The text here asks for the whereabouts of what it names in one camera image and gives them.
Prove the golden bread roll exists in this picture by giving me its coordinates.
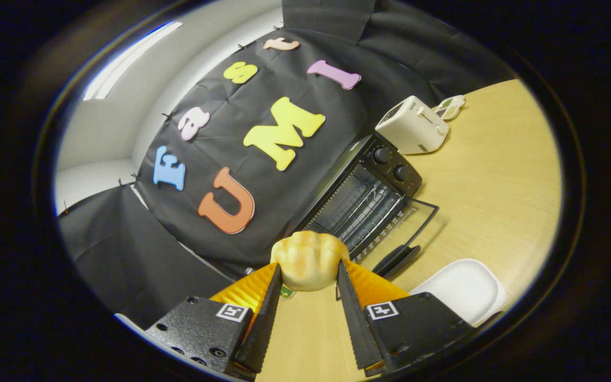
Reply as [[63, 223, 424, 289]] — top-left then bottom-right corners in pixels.
[[270, 231, 350, 292]]

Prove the black toaster oven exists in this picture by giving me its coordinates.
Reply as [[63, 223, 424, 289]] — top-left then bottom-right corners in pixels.
[[298, 134, 440, 282]]

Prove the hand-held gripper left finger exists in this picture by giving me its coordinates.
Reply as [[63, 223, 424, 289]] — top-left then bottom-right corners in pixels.
[[144, 263, 283, 378]]

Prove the white pop-up toaster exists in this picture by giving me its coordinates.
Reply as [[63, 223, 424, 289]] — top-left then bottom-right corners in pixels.
[[374, 95, 450, 155]]

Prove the ceiling light panel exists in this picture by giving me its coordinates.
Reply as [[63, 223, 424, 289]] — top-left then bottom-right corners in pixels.
[[83, 21, 183, 101]]

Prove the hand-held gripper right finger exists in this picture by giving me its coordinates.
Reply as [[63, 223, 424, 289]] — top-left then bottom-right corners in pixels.
[[336, 259, 478, 377]]

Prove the white square plate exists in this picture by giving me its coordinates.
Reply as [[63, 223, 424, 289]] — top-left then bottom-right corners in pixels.
[[409, 258, 508, 327]]

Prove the metal wire oven rack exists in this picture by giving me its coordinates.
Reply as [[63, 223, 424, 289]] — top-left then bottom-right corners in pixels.
[[332, 183, 391, 242]]

